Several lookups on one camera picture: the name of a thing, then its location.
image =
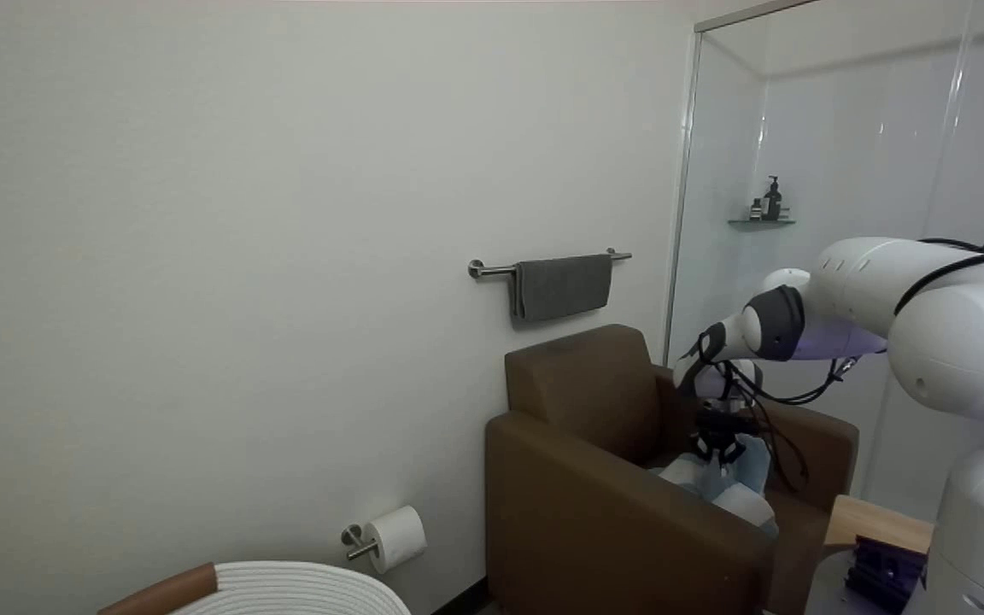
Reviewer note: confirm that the grey hanging towel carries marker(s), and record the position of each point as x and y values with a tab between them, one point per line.
563	288

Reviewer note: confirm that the small dark shelf items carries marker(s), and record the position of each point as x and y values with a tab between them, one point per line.
772	198

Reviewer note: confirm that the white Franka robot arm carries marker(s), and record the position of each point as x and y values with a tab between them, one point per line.
958	329

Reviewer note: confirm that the glass shower partition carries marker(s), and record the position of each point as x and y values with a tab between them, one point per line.
834	137

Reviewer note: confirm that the glass shower shelf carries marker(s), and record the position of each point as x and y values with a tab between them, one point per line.
759	225

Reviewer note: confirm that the light wooden side table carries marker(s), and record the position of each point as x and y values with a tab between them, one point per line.
873	521

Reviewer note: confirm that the white laundry basket bag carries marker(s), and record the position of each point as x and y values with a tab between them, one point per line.
288	592

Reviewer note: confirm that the chrome towel bar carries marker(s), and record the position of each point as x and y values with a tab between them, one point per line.
490	271

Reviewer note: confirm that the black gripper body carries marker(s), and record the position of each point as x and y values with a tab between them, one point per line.
720	434

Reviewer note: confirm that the white toilet paper roll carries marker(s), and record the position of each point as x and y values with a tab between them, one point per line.
402	534

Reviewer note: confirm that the chrome toilet paper holder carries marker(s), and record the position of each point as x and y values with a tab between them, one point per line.
355	539

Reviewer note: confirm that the purple object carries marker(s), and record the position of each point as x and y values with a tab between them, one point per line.
888	575

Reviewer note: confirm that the blue white striped towel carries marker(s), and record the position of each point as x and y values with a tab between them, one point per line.
732	490

